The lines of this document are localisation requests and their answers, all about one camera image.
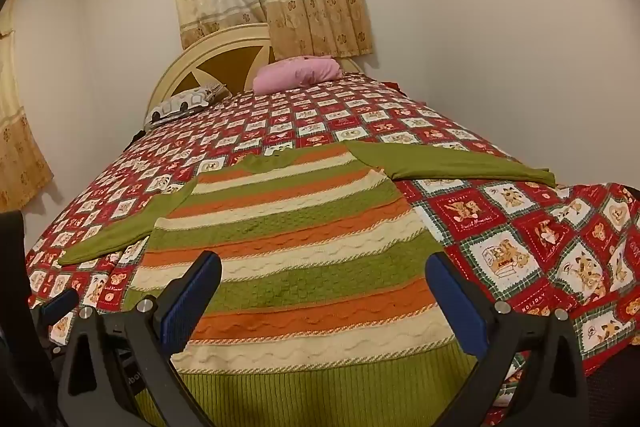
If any green orange striped knit sweater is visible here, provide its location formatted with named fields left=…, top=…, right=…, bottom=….
left=57, top=141, right=557, bottom=427

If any pink pillow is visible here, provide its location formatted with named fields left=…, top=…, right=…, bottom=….
left=252, top=55, right=344, bottom=96

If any cream round bed headboard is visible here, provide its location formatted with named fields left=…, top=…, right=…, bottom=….
left=145, top=23, right=362, bottom=118

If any white patterned pillow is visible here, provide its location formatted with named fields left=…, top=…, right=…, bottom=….
left=144, top=83, right=234, bottom=131

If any beige floral side curtain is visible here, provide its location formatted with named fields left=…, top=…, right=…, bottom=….
left=0, top=0, right=55, bottom=212

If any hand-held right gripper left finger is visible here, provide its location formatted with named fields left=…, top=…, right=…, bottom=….
left=56, top=249, right=223, bottom=427

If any red checked printed blanket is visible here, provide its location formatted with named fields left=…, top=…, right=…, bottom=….
left=22, top=74, right=640, bottom=427

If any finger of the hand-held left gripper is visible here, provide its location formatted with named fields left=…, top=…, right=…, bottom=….
left=30, top=288, right=82, bottom=348

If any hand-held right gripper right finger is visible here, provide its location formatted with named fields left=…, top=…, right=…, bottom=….
left=424, top=252, right=591, bottom=427

